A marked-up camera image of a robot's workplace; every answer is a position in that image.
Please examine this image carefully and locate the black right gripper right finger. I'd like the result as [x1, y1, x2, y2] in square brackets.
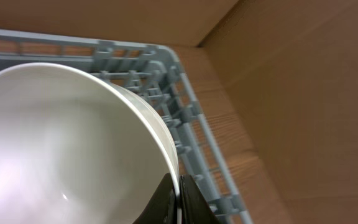
[179, 174, 220, 224]

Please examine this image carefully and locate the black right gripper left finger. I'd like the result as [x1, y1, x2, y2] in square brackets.
[134, 174, 177, 224]

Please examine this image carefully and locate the white bowl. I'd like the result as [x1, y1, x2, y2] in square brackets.
[0, 63, 180, 223]

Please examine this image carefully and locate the grey dishwasher rack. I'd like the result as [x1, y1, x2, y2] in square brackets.
[0, 29, 252, 223]

